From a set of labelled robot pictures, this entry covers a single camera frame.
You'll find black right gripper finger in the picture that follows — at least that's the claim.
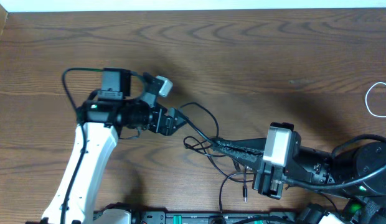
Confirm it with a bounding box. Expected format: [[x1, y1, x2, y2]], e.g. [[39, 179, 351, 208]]
[[213, 138, 266, 153], [212, 146, 263, 170]]

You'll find white USB cable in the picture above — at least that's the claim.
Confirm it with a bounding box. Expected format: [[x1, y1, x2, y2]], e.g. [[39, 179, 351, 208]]
[[364, 82, 386, 118]]

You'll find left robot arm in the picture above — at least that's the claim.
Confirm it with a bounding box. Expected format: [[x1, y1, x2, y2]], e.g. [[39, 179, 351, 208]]
[[40, 68, 186, 223]]

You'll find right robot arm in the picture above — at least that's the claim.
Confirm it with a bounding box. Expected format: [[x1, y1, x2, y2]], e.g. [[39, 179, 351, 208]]
[[212, 123, 386, 218]]

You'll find black right camera cable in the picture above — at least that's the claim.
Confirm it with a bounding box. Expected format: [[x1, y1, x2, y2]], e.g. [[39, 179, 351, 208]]
[[285, 133, 386, 191]]

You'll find black camera cable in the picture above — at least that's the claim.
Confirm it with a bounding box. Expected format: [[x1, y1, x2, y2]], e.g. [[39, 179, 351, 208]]
[[59, 67, 103, 224], [285, 133, 386, 191]]

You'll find black left camera cable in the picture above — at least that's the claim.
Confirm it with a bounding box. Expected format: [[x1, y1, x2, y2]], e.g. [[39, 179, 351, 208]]
[[59, 67, 103, 224]]

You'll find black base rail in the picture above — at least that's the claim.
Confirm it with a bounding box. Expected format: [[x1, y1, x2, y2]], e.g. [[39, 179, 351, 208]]
[[93, 202, 386, 224]]

